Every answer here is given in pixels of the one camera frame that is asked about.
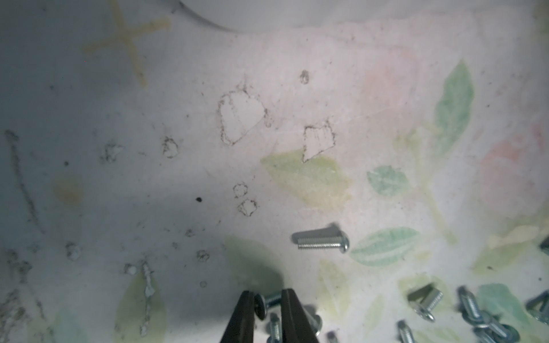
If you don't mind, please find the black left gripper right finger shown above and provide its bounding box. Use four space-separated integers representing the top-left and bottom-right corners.
281 289 319 343

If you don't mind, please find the floral table mat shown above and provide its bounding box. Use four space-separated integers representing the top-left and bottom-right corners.
1 1 548 342

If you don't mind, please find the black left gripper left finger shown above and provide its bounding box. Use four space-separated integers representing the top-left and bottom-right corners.
220 290 255 343

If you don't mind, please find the silver screw lying alone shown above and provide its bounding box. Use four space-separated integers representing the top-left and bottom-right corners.
292 225 350 254

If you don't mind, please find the white plastic storage box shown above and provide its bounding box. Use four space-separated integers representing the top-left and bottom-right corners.
181 0 534 32

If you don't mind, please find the silver screw with shadow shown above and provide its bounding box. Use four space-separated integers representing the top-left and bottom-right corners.
408 284 444 323

